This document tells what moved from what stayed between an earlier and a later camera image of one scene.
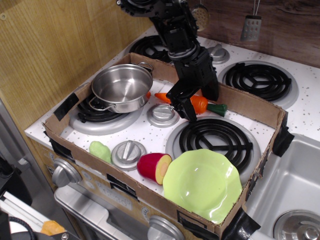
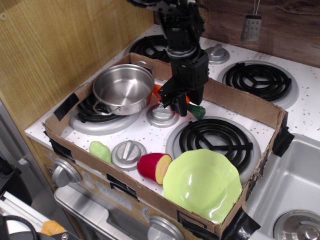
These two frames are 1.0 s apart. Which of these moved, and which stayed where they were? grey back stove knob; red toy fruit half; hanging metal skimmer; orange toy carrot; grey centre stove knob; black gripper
Moved: orange toy carrot; black gripper
Stayed: grey back stove knob; red toy fruit half; hanging metal skimmer; grey centre stove knob
